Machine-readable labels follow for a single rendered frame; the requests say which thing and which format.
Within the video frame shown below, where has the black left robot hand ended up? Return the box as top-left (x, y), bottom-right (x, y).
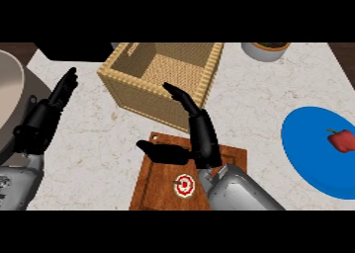
top-left (12, 66), bottom-right (80, 156)

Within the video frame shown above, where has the brown wooden cutting board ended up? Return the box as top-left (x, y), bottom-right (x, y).
top-left (129, 131), bottom-right (249, 211)

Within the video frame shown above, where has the black appliance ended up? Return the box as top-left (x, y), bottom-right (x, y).
top-left (33, 42), bottom-right (116, 63)

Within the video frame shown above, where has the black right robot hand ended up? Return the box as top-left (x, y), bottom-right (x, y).
top-left (135, 81), bottom-right (223, 170)

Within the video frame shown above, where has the square wicker basket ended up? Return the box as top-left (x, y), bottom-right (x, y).
top-left (95, 42), bottom-right (225, 133)

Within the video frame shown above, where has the blue round plate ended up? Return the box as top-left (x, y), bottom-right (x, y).
top-left (281, 106), bottom-right (355, 201)

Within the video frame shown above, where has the large beige bowl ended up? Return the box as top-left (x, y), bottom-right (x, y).
top-left (0, 48), bottom-right (55, 171)

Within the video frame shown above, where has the red bell pepper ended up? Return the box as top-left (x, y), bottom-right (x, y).
top-left (324, 127), bottom-right (355, 154)

